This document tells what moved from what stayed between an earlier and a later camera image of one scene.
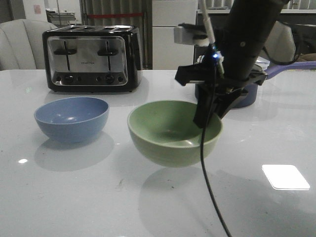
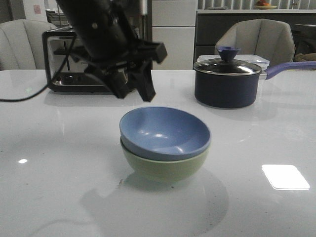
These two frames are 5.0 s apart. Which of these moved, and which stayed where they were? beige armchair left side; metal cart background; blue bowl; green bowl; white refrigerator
Moved: green bowl; blue bowl
Stayed: metal cart background; beige armchair left side; white refrigerator
